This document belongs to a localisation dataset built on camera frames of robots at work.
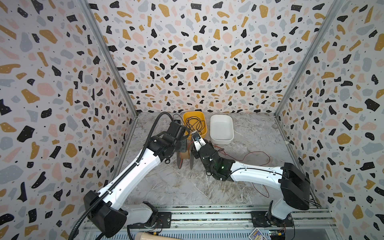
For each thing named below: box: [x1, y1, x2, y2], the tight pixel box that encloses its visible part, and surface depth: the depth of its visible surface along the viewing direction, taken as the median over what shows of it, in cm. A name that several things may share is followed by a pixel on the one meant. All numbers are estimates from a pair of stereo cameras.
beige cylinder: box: [134, 232, 184, 240], surface depth 71 cm
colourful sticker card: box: [248, 227, 268, 240], surface depth 70 cm
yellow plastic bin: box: [183, 111, 208, 139], surface depth 116 cm
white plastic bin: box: [210, 114, 235, 145], surface depth 112 cm
